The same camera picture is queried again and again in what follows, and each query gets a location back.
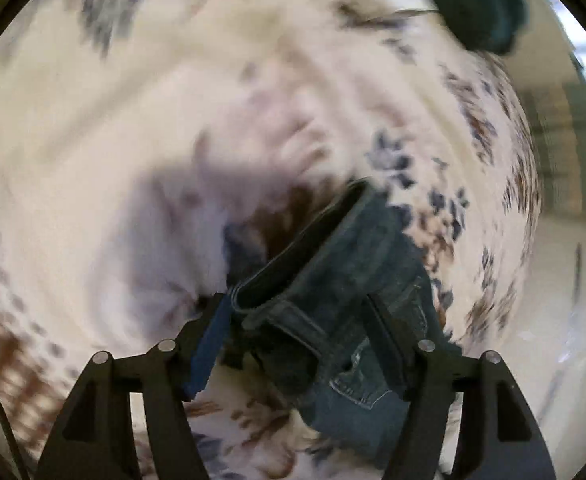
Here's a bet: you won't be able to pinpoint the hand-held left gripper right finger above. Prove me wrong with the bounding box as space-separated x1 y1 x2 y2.
365 294 558 480

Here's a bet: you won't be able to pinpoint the green striped curtain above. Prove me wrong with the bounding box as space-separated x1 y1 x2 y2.
520 82 586 216

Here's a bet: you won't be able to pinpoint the white headboard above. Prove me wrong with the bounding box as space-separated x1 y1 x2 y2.
453 210 586 463

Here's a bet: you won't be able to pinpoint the floral bed sheet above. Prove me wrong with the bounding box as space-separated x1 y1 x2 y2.
0 0 544 480

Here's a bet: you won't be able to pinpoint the blue denim pants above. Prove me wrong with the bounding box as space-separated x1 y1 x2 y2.
223 179 466 471

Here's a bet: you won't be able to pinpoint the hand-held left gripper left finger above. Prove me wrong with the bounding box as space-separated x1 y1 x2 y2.
36 292 231 480

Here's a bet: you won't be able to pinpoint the dark teal folded blanket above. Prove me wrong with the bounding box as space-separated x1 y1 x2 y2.
403 0 530 56

